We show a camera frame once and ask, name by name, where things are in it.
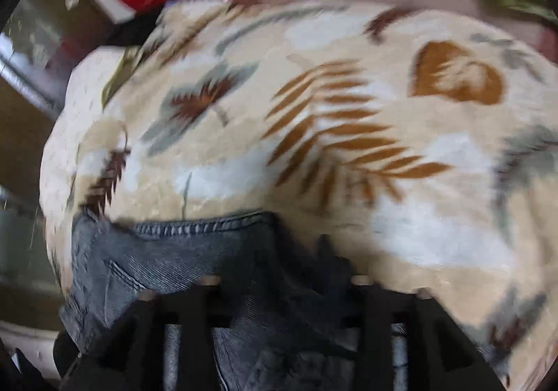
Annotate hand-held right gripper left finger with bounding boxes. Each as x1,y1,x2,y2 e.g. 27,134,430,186
61,277,245,391

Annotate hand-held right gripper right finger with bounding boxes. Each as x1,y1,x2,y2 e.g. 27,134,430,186
344,275,506,391

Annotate blue denim pants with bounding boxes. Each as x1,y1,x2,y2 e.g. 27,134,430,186
59,210,419,391

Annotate leaf print blanket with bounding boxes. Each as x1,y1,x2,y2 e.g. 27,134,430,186
39,0,558,391

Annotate white quilt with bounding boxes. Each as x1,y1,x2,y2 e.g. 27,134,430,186
39,46,144,243

